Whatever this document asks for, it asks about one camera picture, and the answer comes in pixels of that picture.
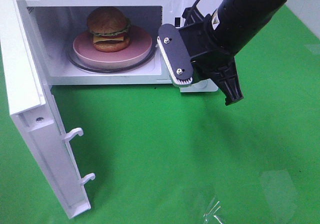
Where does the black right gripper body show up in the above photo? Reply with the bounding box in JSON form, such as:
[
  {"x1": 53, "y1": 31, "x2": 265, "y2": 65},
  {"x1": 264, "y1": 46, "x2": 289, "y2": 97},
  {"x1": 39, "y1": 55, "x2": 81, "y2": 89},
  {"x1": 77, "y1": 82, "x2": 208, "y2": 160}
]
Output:
[{"x1": 179, "y1": 15, "x2": 237, "y2": 81}]

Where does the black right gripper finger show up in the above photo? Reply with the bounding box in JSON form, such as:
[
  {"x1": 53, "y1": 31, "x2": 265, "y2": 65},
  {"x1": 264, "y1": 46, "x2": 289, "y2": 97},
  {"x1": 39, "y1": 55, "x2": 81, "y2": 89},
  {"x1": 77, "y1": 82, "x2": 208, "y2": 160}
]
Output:
[
  {"x1": 209, "y1": 57, "x2": 244, "y2": 106},
  {"x1": 182, "y1": 7, "x2": 211, "y2": 26}
]

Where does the round door release button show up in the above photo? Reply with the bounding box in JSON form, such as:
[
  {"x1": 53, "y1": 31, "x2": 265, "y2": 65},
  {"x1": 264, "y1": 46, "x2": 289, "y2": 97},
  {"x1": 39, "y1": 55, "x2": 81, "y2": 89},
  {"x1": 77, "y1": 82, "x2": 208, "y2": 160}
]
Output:
[{"x1": 193, "y1": 80, "x2": 208, "y2": 89}]

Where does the pink round plate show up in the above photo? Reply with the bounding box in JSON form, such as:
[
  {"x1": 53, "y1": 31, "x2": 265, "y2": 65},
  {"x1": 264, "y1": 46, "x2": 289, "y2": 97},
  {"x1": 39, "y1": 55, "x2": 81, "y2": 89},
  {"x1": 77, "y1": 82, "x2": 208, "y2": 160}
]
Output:
[{"x1": 73, "y1": 26, "x2": 155, "y2": 72}]

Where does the burger with cheese and lettuce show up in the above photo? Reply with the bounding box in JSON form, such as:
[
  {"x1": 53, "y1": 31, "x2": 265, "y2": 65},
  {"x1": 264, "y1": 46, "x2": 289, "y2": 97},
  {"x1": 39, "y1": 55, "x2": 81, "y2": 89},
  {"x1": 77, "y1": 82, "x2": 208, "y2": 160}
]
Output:
[{"x1": 86, "y1": 7, "x2": 131, "y2": 53}]

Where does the white microwave door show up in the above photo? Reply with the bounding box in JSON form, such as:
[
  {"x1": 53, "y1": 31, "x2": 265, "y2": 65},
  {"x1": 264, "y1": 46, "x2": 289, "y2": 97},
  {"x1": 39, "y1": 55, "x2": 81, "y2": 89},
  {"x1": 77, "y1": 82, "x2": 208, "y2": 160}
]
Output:
[{"x1": 0, "y1": 0, "x2": 95, "y2": 218}]

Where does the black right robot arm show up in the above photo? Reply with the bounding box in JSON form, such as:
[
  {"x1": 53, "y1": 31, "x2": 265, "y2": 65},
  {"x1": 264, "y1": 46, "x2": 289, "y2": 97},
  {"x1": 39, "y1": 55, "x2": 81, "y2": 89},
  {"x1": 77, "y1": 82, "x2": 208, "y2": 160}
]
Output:
[{"x1": 179, "y1": 0, "x2": 287, "y2": 105}]

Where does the white microwave oven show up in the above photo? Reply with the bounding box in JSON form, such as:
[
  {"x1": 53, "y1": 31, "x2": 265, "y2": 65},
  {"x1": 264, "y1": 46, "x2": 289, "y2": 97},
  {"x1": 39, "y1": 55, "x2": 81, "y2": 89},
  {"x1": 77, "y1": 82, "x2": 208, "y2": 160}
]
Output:
[{"x1": 0, "y1": 0, "x2": 195, "y2": 102}]

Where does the clear tape piece left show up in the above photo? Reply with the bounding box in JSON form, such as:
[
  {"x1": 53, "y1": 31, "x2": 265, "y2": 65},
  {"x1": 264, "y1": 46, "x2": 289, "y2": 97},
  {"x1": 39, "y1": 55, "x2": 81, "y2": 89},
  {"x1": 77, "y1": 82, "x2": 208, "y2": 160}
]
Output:
[{"x1": 183, "y1": 183, "x2": 225, "y2": 224}]

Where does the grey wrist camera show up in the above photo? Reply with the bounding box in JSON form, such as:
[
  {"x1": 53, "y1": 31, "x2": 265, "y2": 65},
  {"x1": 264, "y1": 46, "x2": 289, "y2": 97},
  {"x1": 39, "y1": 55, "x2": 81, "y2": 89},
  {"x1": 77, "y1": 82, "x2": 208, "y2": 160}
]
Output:
[{"x1": 157, "y1": 24, "x2": 194, "y2": 87}]

